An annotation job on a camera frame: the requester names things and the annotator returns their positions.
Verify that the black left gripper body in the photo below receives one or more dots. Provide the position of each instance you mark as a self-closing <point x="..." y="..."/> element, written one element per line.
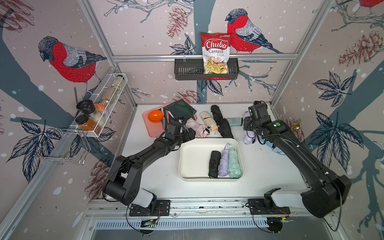
<point x="183" y="137"/>

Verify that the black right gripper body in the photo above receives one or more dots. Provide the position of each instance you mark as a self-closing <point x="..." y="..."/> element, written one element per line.
<point x="247" y="125"/>

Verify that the lavender umbrella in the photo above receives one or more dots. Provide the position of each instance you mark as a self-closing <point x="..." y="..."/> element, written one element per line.
<point x="249" y="136"/>
<point x="224" y="161"/>

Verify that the mint green umbrella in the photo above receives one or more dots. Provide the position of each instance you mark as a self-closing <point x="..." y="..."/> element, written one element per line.
<point x="234" y="166"/>

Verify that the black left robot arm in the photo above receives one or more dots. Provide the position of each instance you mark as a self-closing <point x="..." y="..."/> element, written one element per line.
<point x="123" y="182"/>

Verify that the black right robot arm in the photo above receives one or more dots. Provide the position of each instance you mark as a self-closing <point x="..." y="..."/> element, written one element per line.
<point x="327" y="191"/>

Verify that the pink folded umbrella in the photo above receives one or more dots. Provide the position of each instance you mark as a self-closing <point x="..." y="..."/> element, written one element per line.
<point x="201" y="130"/>

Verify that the cream plastic storage box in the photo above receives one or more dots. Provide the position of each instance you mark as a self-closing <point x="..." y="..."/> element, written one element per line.
<point x="195" y="156"/>

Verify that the beige folded umbrella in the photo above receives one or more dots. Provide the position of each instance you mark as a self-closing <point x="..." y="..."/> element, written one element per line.
<point x="209" y="122"/>

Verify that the long black folded umbrella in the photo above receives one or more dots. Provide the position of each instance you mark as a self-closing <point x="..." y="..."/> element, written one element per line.
<point x="222" y="123"/>

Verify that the pink plastic tray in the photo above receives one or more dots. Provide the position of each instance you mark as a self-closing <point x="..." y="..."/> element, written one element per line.
<point x="155" y="130"/>

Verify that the dark green cloth pouch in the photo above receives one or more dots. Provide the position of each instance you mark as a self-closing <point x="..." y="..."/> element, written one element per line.
<point x="179" y="110"/>

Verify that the orange bowl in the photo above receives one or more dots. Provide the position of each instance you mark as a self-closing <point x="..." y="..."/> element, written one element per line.
<point x="155" y="116"/>

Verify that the clear cutlery holder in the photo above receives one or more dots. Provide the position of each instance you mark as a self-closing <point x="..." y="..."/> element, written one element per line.
<point x="295" y="125"/>

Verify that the red cassava chips bag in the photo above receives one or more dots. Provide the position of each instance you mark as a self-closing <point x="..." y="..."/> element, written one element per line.
<point x="216" y="52"/>

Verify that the orange spice jar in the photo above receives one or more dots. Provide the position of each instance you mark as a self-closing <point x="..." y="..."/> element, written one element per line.
<point x="85" y="123"/>

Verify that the black lid jar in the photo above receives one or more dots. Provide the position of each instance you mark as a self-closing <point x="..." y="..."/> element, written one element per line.
<point x="87" y="107"/>

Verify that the white wire wall rack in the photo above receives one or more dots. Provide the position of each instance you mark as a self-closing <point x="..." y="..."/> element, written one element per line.
<point x="104" y="100"/>

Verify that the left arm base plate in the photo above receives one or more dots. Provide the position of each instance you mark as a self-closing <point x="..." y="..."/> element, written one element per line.
<point x="156" y="208"/>

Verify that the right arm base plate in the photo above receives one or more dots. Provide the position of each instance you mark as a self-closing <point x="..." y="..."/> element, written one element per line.
<point x="258" y="207"/>

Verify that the wire hook rack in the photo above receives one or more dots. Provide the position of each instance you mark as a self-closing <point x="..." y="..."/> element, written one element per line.
<point x="65" y="146"/>

